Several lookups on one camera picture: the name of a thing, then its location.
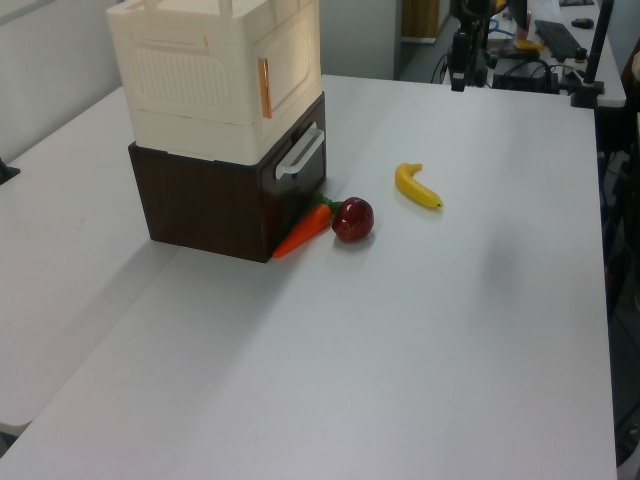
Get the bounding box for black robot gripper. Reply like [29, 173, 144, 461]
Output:
[449, 0, 504, 93]

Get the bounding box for cream cabinet door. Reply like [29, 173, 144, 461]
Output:
[251, 0, 323, 135]

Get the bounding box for cream plastic cabinet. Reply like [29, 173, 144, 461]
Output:
[104, 0, 324, 167]

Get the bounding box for black equipment box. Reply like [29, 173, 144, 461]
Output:
[491, 56, 561, 94]

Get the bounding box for wooden background panel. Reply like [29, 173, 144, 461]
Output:
[399, 0, 442, 44]

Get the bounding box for black computer keyboard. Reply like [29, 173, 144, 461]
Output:
[533, 19, 581, 64]

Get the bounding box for black pole with clamp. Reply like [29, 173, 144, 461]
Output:
[569, 0, 616, 109]

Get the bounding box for yellow toy banana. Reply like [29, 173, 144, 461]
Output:
[394, 162, 445, 211]

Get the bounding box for red toy apple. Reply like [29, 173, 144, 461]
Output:
[331, 196, 376, 245]

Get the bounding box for black tripod stand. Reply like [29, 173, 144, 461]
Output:
[597, 149, 640, 466]

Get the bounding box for orange toy carrot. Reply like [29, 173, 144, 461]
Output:
[271, 192, 344, 260]

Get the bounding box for dark brown drawer box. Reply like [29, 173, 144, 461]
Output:
[127, 92, 329, 265]

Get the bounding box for black table clamp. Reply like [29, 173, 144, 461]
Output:
[0, 156, 23, 187]

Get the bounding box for black cable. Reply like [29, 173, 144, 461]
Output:
[431, 48, 452, 84]

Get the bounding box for blue cable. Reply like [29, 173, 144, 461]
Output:
[488, 17, 517, 39]

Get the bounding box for white drawer handle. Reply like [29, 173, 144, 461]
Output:
[274, 128, 327, 182]

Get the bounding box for copper door handle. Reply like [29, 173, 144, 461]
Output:
[257, 56, 275, 121]

